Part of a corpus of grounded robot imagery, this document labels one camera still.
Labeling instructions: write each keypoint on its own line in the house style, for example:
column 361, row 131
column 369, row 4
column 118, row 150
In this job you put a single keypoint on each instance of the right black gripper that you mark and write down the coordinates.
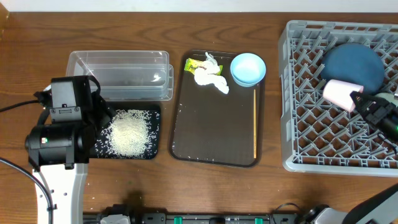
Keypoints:
column 377, row 111

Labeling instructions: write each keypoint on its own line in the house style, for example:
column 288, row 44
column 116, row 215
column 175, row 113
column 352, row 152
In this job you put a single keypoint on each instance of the mint green bowl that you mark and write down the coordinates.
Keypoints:
column 386, row 96

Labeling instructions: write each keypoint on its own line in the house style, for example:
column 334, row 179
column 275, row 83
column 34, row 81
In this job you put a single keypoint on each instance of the pink plastic cup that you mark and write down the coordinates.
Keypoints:
column 338, row 93

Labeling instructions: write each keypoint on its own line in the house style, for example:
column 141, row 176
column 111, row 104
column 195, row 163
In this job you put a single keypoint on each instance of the dark blue plate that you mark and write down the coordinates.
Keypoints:
column 354, row 63

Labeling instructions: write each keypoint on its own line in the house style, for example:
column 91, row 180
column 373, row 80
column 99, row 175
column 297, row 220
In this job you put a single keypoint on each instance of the wooden chopstick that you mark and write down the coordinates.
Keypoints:
column 254, row 125

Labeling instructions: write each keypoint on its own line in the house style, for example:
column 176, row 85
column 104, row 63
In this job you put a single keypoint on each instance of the light blue bowl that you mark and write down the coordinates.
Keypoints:
column 248, row 69

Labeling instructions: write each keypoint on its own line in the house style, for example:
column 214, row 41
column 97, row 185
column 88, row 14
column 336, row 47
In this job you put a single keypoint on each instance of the white rice pile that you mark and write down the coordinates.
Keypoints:
column 129, row 132

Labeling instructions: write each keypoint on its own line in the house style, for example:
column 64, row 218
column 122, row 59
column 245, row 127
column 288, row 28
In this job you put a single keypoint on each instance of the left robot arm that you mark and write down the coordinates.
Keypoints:
column 59, row 145

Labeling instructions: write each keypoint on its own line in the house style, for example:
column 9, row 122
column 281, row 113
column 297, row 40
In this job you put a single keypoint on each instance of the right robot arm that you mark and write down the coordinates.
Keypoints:
column 381, row 208

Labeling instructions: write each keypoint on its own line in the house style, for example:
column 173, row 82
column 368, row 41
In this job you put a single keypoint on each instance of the grey dishwasher rack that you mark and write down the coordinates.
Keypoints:
column 318, row 136

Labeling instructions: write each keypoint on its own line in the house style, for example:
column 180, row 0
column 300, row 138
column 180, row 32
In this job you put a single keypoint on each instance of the dark brown serving tray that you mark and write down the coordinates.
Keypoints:
column 214, row 128

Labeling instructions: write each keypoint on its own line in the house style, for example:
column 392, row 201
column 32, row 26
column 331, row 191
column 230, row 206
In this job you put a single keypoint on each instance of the crumpled white tissue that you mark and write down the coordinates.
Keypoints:
column 207, row 73

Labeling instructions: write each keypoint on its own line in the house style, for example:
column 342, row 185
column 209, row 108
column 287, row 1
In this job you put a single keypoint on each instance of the yellow green snack wrapper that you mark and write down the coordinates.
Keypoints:
column 191, row 66

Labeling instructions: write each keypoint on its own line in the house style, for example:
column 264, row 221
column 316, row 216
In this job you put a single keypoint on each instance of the black plastic tray bin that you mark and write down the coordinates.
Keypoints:
column 152, row 130

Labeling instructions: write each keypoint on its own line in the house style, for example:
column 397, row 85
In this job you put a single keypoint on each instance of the clear plastic bin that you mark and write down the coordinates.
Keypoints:
column 126, row 75

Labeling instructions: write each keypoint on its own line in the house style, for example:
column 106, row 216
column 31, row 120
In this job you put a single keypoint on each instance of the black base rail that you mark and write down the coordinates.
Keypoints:
column 119, row 213

